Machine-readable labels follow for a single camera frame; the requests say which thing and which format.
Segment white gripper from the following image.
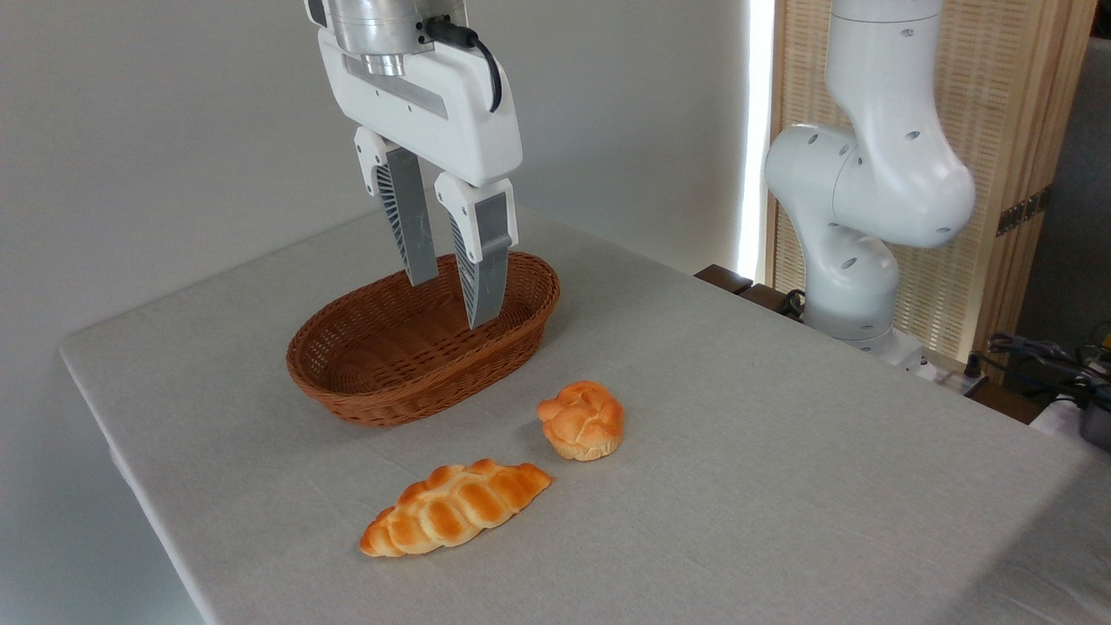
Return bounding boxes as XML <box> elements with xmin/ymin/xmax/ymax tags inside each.
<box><xmin>317</xmin><ymin>26</ymin><xmax>524</xmax><ymax>332</ymax></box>

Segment round knotted bread roll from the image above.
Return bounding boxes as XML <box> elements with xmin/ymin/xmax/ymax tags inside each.
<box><xmin>536</xmin><ymin>380</ymin><xmax>626</xmax><ymax>462</ymax></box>

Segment brown wicker oval basket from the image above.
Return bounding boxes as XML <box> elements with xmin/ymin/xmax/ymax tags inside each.
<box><xmin>286</xmin><ymin>251</ymin><xmax>562</xmax><ymax>428</ymax></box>

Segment long braided bread loaf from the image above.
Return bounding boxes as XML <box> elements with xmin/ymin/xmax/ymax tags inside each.
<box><xmin>358</xmin><ymin>458</ymin><xmax>554</xmax><ymax>558</ymax></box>

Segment dark wooden furniture edge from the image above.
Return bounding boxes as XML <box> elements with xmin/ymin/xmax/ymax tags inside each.
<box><xmin>694</xmin><ymin>264</ymin><xmax>810</xmax><ymax>324</ymax></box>

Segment grey tablecloth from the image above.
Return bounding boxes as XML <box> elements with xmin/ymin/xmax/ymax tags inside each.
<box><xmin>59</xmin><ymin>204</ymin><xmax>1111</xmax><ymax>625</ymax></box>

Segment dark metal screen hinge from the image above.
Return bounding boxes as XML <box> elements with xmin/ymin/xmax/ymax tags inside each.
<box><xmin>996</xmin><ymin>186</ymin><xmax>1054</xmax><ymax>238</ymax></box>

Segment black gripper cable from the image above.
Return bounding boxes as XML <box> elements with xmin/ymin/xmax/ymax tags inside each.
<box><xmin>422</xmin><ymin>16</ymin><xmax>505</xmax><ymax>115</ymax></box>

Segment black cable bundle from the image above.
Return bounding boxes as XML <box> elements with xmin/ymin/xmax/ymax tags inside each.
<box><xmin>965</xmin><ymin>332</ymin><xmax>1111</xmax><ymax>411</ymax></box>

